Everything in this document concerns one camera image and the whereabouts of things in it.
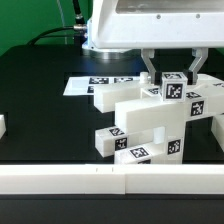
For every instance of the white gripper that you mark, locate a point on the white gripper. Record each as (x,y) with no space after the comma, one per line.
(160,24)

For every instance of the white tagged cube block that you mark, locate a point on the white tagged cube block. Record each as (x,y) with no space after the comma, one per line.
(173,86)

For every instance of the white chair seat part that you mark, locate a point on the white chair seat part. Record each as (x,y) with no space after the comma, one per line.
(171,138)

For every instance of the white chair back frame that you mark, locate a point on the white chair back frame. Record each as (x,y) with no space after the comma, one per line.
(136,109)

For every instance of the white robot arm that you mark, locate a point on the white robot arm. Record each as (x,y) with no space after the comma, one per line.
(96,50)

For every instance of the white part at right edge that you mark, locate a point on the white part at right edge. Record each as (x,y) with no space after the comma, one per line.
(218,130)

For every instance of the white part at edge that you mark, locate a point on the white part at edge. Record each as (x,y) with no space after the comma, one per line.
(2,126)
(218,130)

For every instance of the white sheet with four tags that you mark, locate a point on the white sheet with four tags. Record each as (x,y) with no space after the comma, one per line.
(84,85)

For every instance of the white part at left edge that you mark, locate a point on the white part at left edge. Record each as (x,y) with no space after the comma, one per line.
(2,126)

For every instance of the white front rail fixture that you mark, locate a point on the white front rail fixture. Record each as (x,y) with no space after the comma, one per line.
(111,179)

